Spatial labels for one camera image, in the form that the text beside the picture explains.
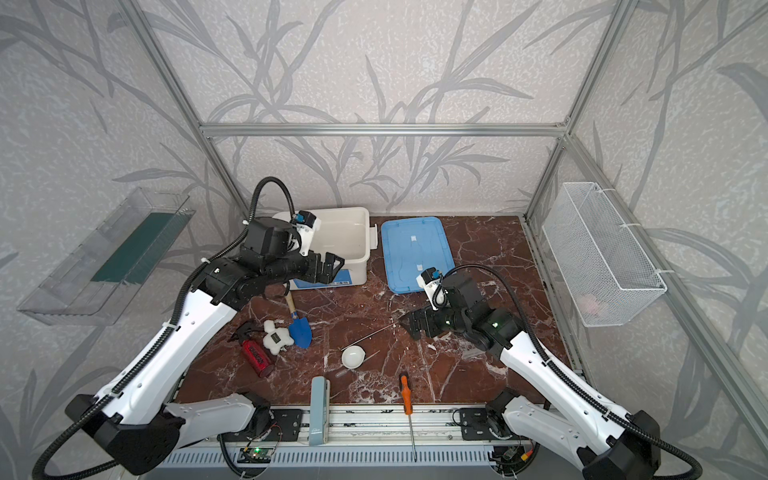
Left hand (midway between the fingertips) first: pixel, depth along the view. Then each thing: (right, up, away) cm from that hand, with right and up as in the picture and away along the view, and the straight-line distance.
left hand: (334, 249), depth 70 cm
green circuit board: (-19, -50, 0) cm, 53 cm away
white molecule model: (-20, -26, +14) cm, 36 cm away
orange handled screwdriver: (+18, -40, +5) cm, 44 cm away
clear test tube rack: (+36, -30, +14) cm, 49 cm away
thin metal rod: (+6, -27, +18) cm, 33 cm away
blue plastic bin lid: (+19, 0, +41) cm, 46 cm away
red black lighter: (-28, -26, +16) cm, 42 cm away
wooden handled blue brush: (-16, -25, +21) cm, 36 cm away
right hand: (+19, -14, +4) cm, 24 cm away
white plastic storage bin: (-4, +4, +39) cm, 39 cm away
